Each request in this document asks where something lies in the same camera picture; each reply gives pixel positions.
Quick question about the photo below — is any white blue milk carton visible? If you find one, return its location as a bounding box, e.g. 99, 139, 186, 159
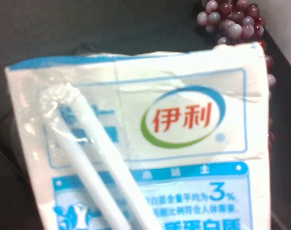
5, 42, 271, 230

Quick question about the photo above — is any white wrapped drinking straw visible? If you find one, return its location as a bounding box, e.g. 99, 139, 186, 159
39, 83, 162, 230

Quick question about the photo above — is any red plastic grape bunch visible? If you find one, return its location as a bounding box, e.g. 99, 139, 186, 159
197, 0, 277, 154

